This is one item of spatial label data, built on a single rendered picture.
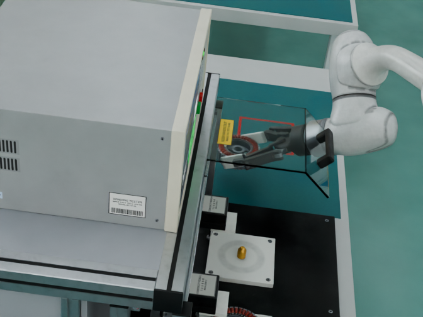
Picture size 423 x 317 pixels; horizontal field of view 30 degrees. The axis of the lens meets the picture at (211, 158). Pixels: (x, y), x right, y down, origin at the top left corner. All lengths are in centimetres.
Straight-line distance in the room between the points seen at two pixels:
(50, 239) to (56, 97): 23
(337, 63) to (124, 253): 80
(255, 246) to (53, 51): 69
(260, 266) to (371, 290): 120
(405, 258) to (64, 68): 201
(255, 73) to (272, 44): 182
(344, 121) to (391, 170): 172
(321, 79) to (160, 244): 136
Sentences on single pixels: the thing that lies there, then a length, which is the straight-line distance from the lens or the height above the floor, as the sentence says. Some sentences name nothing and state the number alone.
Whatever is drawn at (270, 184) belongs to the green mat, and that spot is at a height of 75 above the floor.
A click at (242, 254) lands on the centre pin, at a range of 177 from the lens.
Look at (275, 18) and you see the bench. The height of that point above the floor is 74.
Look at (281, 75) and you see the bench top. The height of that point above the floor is 75.
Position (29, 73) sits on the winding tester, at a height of 132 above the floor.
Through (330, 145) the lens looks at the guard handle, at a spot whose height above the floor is 106.
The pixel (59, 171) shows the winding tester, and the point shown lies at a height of 121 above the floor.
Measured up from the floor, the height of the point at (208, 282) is 92.
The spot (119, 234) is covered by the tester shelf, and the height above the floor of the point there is 111.
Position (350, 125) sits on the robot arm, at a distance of 181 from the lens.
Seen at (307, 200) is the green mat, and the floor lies 75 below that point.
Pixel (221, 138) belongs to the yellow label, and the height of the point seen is 107.
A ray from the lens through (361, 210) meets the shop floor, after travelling 326.
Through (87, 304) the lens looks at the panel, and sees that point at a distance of 129.
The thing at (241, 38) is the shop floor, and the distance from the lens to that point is 437.
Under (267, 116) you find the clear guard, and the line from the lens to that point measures 173.
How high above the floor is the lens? 199
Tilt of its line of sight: 36 degrees down
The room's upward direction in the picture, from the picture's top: 7 degrees clockwise
